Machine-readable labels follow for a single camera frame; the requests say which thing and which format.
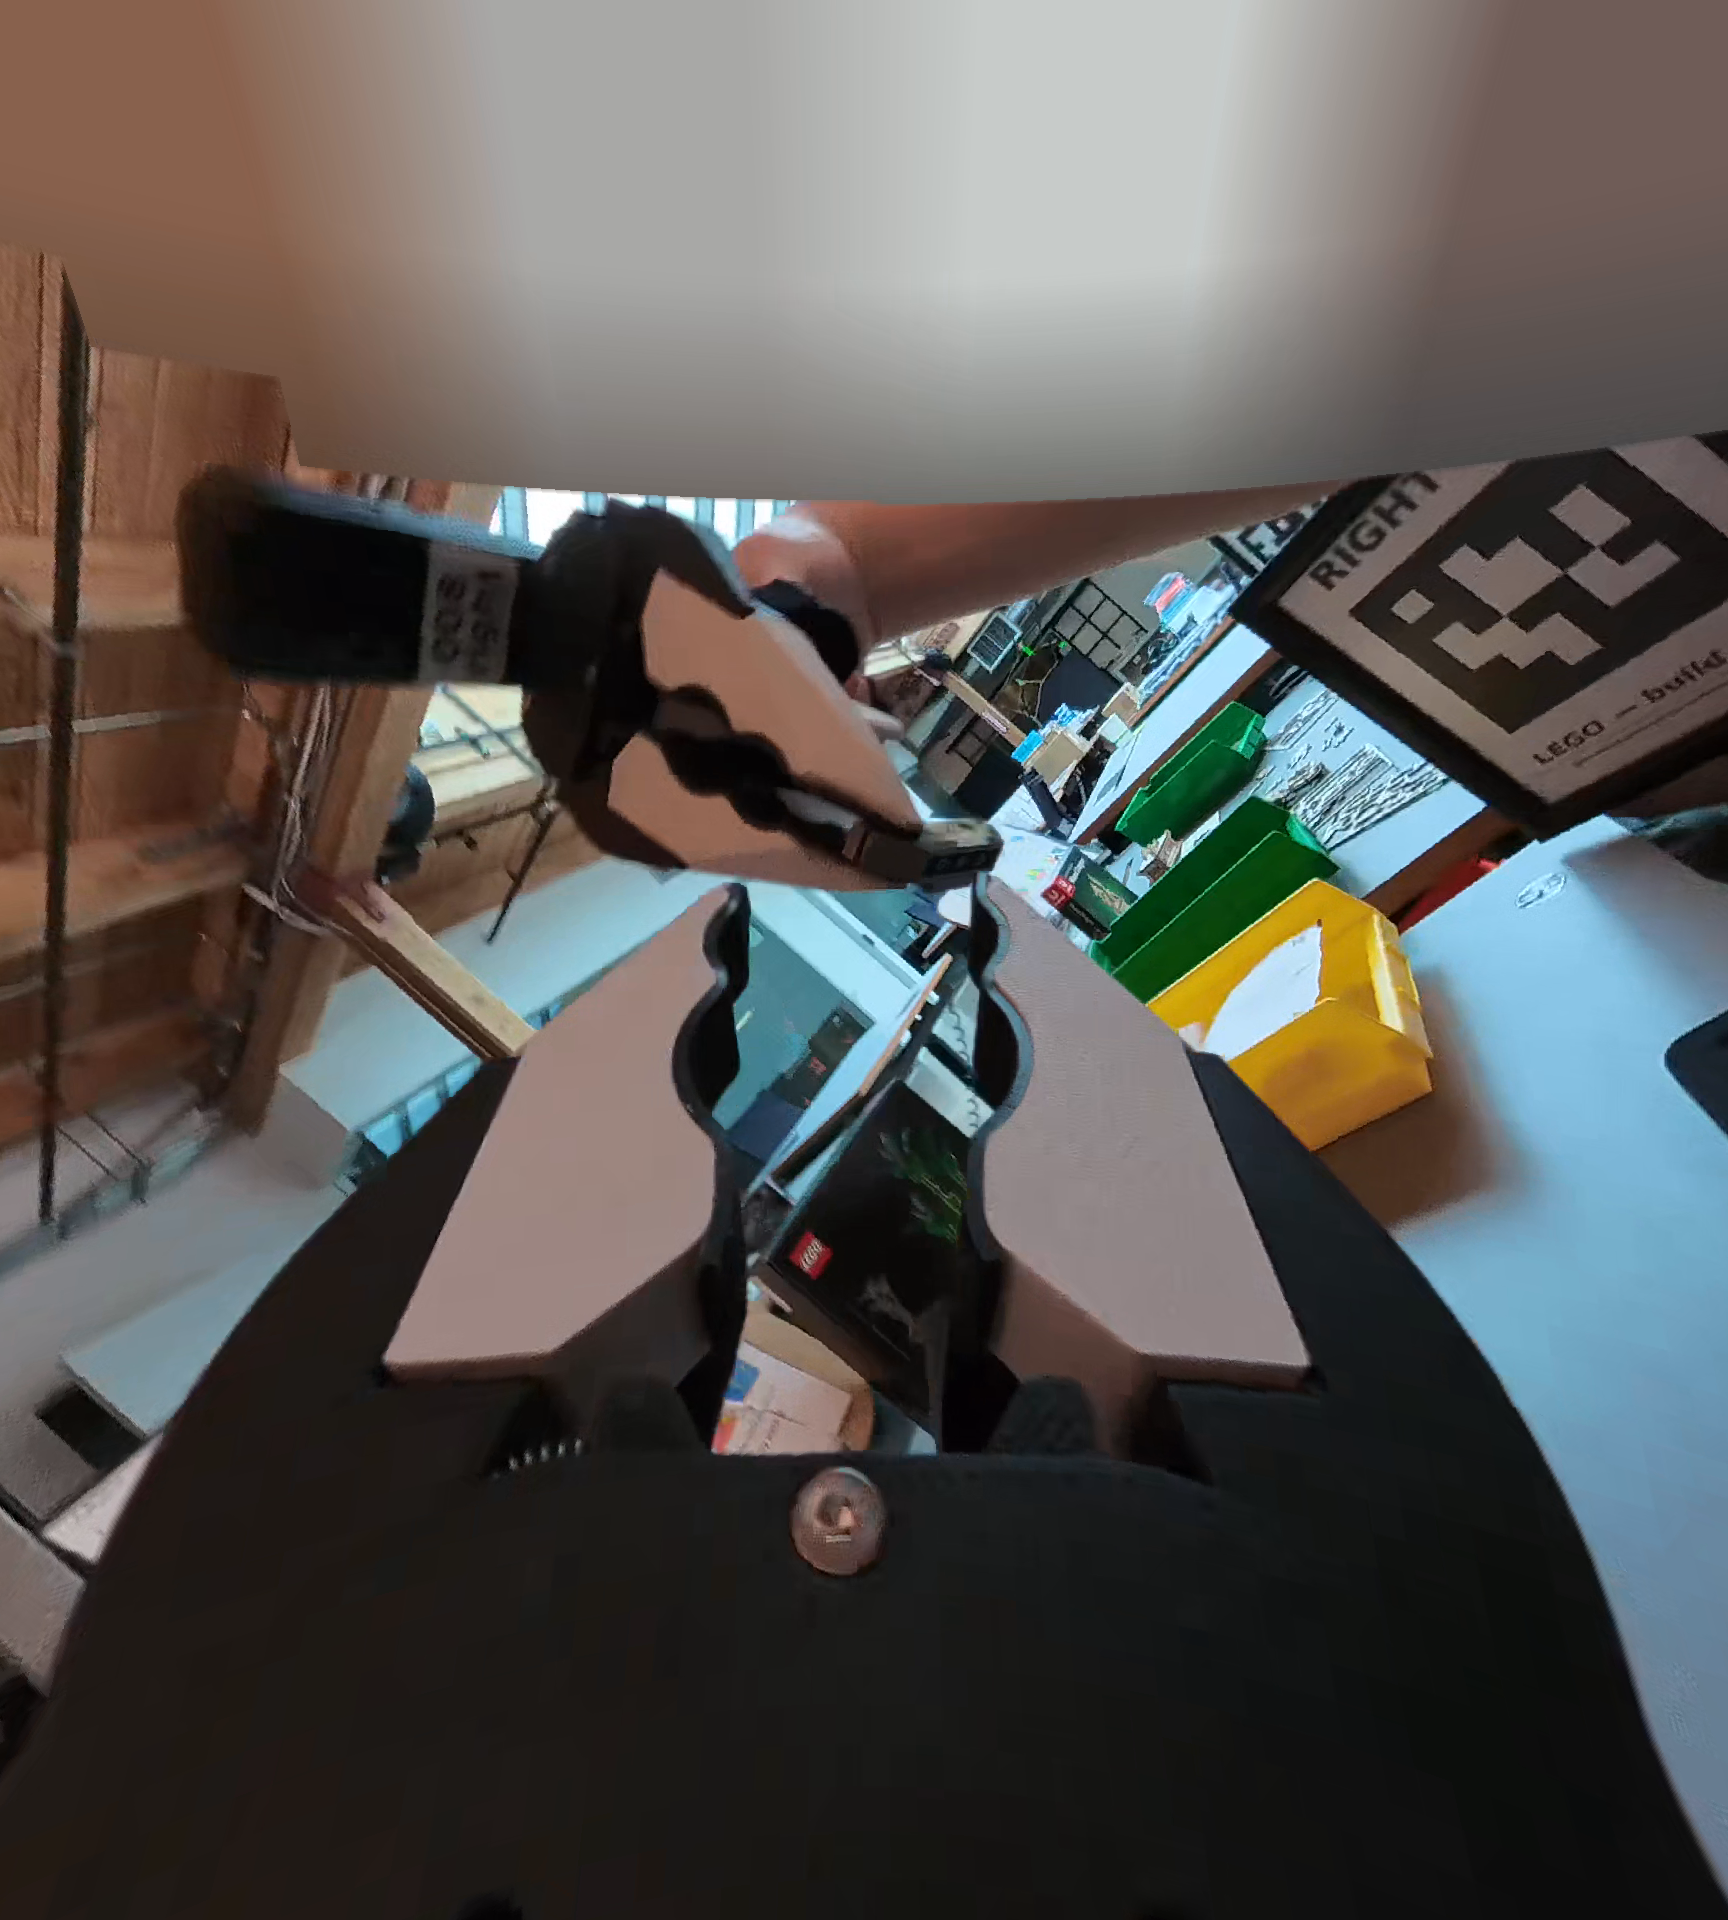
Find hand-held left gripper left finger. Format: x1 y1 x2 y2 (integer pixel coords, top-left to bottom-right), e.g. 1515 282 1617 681
380 882 755 1453

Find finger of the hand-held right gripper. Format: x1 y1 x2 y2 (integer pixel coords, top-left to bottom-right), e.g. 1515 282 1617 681
605 746 899 894
635 583 931 827

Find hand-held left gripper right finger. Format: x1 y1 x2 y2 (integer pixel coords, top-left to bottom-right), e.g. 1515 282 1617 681
962 874 1319 1453

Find dark brick assembly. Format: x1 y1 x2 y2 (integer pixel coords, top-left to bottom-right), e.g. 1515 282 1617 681
859 814 1005 892

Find person's right forearm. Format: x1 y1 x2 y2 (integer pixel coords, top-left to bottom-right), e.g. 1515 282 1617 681
863 476 1337 649

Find grey desk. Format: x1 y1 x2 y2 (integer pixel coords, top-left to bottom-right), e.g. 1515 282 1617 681
1133 815 1728 1920

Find person's right hand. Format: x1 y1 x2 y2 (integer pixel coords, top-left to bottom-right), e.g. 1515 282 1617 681
731 506 906 740

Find white paper bag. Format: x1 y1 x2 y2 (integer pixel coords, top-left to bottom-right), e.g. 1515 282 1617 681
1198 918 1325 1062

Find yellow plastic bin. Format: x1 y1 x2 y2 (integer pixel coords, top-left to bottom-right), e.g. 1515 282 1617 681
1139 876 1440 1154

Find black toy set box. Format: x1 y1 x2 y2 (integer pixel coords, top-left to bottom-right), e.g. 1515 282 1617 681
755 1076 990 1430

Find white printed instruction sheet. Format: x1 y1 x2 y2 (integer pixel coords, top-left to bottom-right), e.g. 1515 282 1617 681
720 1320 877 1459

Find small green toy box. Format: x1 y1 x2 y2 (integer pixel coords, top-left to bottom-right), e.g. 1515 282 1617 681
1039 851 1139 941

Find black ceiling pipe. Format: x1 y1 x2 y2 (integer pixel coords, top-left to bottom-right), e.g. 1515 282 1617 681
35 292 96 1230

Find green plastic bin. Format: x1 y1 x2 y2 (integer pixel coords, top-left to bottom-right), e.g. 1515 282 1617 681
1111 700 1267 846
1100 793 1341 1004

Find laser-cut wooden sheet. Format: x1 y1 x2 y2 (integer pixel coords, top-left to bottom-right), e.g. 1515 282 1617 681
1289 742 1453 846

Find black framed marker sign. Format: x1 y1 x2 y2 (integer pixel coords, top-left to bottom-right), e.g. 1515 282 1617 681
1228 426 1728 846

